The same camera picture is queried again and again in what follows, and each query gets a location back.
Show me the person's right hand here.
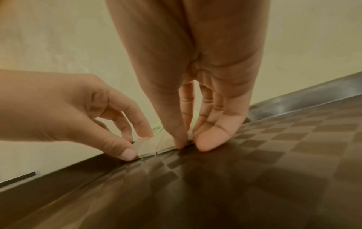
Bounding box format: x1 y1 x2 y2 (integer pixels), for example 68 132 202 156
105 0 273 153

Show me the green tag tea bag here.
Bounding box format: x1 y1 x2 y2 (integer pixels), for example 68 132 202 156
154 125 197 155
133 136 159 158

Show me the brown plastic tray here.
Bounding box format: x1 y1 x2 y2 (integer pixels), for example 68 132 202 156
0 71 362 229

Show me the person's left hand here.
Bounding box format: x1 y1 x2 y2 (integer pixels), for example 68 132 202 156
0 68 155 161

